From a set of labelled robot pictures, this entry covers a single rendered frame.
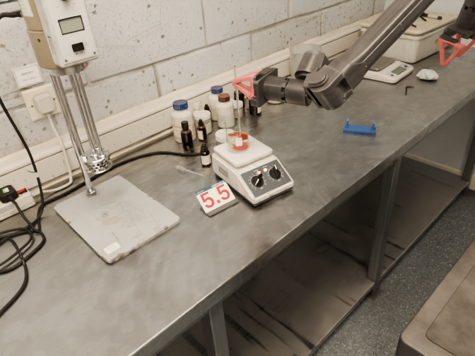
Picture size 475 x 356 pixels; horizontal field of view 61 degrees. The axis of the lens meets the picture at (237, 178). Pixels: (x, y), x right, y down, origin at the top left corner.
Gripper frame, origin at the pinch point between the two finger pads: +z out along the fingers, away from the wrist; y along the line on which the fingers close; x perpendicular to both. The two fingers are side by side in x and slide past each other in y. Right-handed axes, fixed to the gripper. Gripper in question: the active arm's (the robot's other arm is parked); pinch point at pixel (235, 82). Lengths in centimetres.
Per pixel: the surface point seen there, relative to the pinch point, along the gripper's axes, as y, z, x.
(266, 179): 6.8, -11.6, 21.5
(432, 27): -114, -29, 13
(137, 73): -7.0, 40.8, 5.4
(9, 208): 44, 44, 24
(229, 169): 9.4, -2.1, 19.9
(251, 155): 4.4, -5.9, 17.4
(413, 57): -107, -25, 24
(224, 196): 14.3, -3.2, 24.6
